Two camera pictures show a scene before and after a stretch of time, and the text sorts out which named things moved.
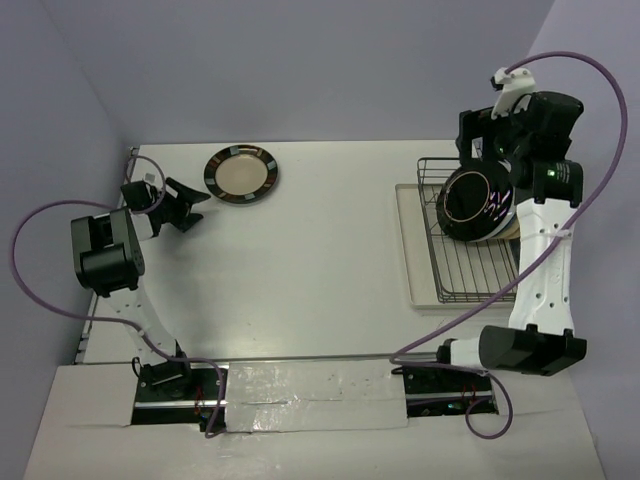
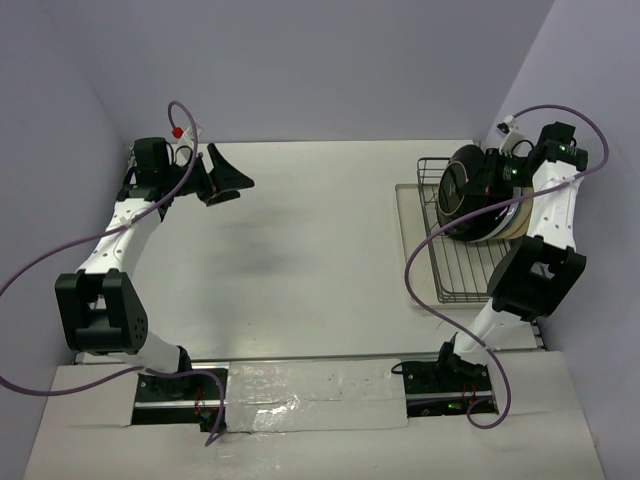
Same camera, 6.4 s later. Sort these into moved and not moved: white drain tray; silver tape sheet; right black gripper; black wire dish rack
Moved: right black gripper
Not moved: white drain tray; black wire dish rack; silver tape sheet
